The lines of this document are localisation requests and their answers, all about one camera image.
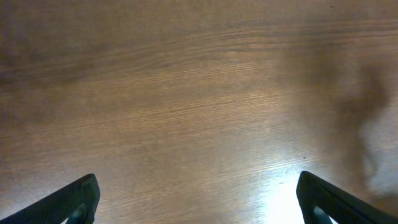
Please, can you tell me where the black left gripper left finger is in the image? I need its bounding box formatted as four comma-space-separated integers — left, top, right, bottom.
1, 174, 100, 224

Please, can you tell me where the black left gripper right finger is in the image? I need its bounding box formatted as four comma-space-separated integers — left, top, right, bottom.
296, 171, 397, 224

